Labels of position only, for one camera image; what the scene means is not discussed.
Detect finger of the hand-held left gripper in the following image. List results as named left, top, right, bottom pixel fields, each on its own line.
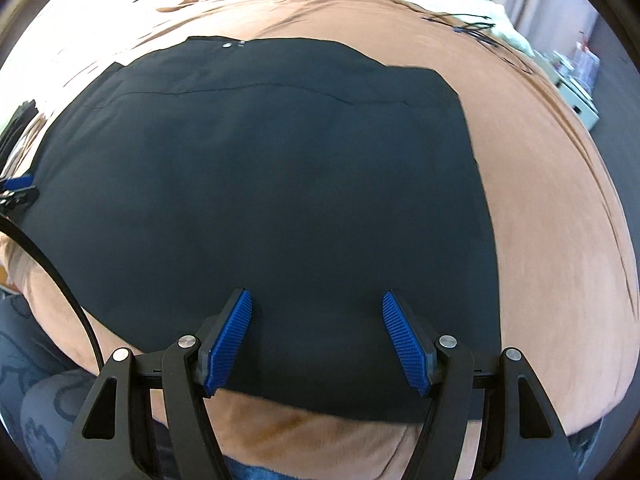
left=0, top=172, right=41, bottom=212

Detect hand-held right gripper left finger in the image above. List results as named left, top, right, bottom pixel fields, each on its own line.
left=55, top=287, right=253, bottom=480

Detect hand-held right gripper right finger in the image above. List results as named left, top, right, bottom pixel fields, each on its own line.
left=381, top=289, right=576, bottom=480

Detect black jacket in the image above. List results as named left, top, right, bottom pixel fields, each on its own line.
left=10, top=35, right=503, bottom=423

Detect folded black garment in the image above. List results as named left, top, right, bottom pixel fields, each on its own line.
left=0, top=99, right=43, bottom=161

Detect person's patterned grey pants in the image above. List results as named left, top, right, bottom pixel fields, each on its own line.
left=0, top=294, right=107, bottom=480

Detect white nightstand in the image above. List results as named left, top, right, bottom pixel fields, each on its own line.
left=556, top=77, right=602, bottom=132

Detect pink striped bag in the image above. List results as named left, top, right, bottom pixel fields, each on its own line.
left=574, top=41, right=602, bottom=82

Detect black cables on bed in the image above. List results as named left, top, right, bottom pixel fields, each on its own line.
left=422, top=10, right=532, bottom=74

